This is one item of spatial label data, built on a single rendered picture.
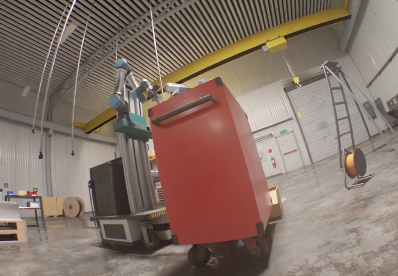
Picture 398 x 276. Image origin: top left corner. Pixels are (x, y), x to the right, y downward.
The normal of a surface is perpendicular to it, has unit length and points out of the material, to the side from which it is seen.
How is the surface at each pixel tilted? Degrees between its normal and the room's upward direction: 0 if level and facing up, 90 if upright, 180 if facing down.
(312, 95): 90
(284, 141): 90
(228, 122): 90
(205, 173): 90
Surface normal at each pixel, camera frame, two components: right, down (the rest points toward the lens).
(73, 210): 0.05, -0.34
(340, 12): -0.42, -0.21
